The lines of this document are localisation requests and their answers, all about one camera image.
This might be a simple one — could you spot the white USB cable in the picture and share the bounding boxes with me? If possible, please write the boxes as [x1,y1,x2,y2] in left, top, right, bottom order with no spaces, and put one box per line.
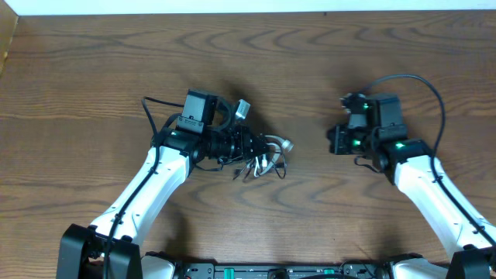
[253,134,295,178]

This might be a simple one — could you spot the black USB cable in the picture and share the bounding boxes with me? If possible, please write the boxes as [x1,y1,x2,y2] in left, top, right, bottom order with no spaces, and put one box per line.
[231,135,288,183]

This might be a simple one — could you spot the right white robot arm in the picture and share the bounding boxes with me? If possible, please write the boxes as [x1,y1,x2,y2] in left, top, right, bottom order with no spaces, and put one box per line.
[326,124,495,278]

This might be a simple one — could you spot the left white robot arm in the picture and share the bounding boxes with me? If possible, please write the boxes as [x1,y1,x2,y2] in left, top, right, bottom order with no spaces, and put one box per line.
[57,126,269,278]

